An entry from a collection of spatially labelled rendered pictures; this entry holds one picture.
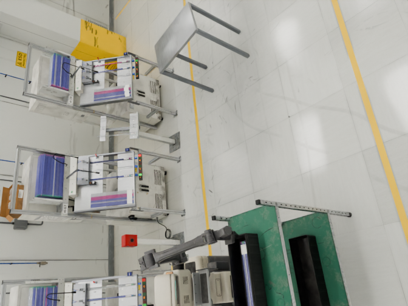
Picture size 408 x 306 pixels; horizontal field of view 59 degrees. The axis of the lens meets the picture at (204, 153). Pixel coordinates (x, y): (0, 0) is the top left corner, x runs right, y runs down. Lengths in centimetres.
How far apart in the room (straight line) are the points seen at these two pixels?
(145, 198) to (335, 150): 252
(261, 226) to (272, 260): 23
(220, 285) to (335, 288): 82
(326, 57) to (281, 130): 79
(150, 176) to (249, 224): 262
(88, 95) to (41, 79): 62
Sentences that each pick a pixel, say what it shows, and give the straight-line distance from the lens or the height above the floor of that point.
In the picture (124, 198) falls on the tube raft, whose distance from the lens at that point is 432.
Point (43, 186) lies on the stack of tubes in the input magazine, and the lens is 442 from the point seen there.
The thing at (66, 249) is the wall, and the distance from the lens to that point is 596.
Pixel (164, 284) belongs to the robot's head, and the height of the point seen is 135.
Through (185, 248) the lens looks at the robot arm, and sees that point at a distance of 219.
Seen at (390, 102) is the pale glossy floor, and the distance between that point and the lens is 318.
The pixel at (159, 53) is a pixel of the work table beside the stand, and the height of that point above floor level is 80.
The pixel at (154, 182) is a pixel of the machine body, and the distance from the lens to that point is 490.
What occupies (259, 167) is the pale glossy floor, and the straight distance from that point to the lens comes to 379.
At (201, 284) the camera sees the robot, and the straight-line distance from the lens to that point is 274.
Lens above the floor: 277
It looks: 38 degrees down
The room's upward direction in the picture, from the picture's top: 77 degrees counter-clockwise
